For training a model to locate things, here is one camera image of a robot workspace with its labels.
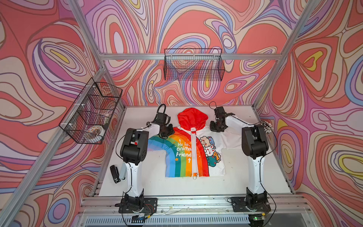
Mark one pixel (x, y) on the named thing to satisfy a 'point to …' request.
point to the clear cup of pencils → (268, 127)
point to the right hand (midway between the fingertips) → (213, 132)
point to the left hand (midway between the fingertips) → (175, 132)
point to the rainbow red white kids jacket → (194, 151)
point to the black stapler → (115, 173)
